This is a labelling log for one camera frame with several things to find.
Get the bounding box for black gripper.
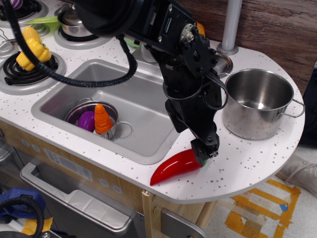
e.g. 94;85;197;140
165;84;220;164

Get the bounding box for red toy chili pepper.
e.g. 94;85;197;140
150;149;210;186

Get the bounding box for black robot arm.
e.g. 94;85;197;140
74;0;227;164

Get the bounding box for large steel pot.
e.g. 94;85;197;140
222;68;295;140

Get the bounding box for small steel pot in sink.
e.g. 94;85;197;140
65;98;132;140

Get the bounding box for small steel pot on burner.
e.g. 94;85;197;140
57;5;93;38

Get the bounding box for yellow toy bell pepper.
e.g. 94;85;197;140
16;38;52;71

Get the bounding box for grey toy sink basin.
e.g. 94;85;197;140
31;72;179;164

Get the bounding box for white shoe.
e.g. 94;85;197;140
276;155;317;197

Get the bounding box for grey metal pole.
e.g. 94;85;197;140
217;0;243;56

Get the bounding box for orange toy carrot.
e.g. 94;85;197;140
94;104;113;134

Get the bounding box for grey toy faucet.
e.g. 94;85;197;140
132;44;157;63

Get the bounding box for orange toy fruit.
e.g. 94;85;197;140
196;22;206;37

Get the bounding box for purple toy eggplant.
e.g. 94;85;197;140
78;111;95;132

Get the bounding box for back right stove burner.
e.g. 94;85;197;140
54;4;111;50

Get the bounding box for stove burner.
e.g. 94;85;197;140
0;0;48;28
0;53;57;95
54;4;111;50

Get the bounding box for green corn husk leaf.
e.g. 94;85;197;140
25;16;59;24

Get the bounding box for front left stove burner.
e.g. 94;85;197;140
0;53;57;95

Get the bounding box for yellow toy corn cob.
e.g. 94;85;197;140
22;26;42;43

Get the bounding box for back left stove burner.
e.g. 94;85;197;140
0;0;48;28

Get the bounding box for purple striped toy vegetable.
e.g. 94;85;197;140
10;0;23;10

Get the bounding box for grey oven door handle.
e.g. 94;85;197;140
20;163;132;236

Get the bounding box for black braided cable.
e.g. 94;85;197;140
0;0;138;88

